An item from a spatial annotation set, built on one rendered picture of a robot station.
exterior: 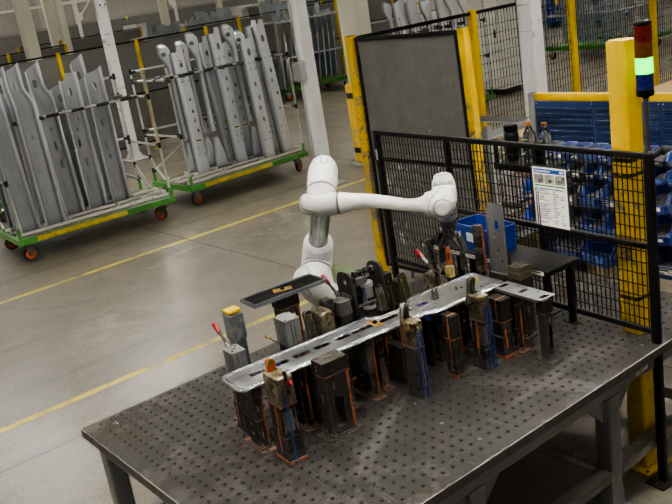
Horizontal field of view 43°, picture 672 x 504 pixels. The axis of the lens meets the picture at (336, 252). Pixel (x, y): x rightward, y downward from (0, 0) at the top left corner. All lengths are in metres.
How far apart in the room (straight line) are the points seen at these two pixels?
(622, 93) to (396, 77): 2.88
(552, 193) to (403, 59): 2.48
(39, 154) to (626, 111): 7.56
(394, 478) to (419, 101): 3.63
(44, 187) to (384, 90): 4.90
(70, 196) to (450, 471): 7.98
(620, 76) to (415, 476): 1.82
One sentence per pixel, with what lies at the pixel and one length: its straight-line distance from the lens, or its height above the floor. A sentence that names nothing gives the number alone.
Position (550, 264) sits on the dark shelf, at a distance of 4.05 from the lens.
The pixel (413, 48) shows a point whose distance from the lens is 6.21.
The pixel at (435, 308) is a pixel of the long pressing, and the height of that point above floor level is 1.00.
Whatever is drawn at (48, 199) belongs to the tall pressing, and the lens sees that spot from 10.23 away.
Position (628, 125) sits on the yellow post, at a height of 1.65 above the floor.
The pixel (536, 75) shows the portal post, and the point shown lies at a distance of 8.12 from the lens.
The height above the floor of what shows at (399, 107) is 1.46.
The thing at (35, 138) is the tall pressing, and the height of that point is 1.28.
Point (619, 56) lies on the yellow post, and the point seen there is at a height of 1.94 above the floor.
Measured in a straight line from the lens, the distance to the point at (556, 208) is 4.12.
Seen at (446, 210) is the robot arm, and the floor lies 1.44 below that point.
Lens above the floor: 2.40
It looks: 17 degrees down
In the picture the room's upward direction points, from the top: 9 degrees counter-clockwise
